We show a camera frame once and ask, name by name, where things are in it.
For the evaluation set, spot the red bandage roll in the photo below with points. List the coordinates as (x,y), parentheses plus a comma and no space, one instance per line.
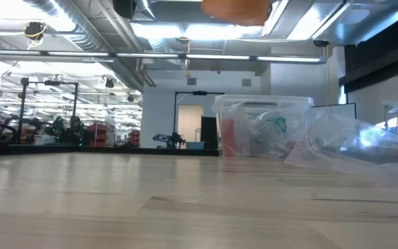
(229,138)

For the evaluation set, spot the thin black gantry frame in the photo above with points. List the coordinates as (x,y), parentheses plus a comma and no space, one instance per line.
(175,117)

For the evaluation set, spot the clear plastic storage container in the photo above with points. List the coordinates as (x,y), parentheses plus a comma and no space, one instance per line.
(254,114)

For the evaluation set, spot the long ceiling light fixture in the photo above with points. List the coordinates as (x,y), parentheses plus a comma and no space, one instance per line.
(219,56)

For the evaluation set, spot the black ceiling dome camera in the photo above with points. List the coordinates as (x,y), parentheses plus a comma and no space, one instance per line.
(321,43)

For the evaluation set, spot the black cabinet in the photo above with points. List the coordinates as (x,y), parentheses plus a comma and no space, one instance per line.
(208,133)

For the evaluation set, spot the black robot rig gantry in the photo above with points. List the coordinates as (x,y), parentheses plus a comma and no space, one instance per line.
(23,103)

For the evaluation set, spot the person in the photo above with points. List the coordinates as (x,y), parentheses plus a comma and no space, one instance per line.
(76,133)

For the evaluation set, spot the small background robot arm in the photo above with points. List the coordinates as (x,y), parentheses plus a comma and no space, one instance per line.
(171,141)

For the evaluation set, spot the red shelf cart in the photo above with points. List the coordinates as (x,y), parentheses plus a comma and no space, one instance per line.
(134,138)
(95,135)

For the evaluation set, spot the green bandage roll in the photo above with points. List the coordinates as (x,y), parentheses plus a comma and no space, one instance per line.
(280,124)

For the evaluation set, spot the clear plastic zip bag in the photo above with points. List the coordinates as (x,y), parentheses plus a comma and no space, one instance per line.
(358,145)

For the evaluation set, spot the black aluminium table frame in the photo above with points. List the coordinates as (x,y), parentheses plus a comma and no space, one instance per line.
(81,150)

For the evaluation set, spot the white partition board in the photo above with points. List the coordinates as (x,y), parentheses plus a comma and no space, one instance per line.
(333,109)

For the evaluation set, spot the orange elastic bandage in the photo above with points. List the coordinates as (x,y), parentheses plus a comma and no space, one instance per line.
(237,12)

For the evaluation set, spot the teal box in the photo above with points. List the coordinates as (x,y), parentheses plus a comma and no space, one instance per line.
(195,145)

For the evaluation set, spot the grey wall vent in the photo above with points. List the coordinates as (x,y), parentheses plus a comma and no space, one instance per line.
(191,81)
(246,82)

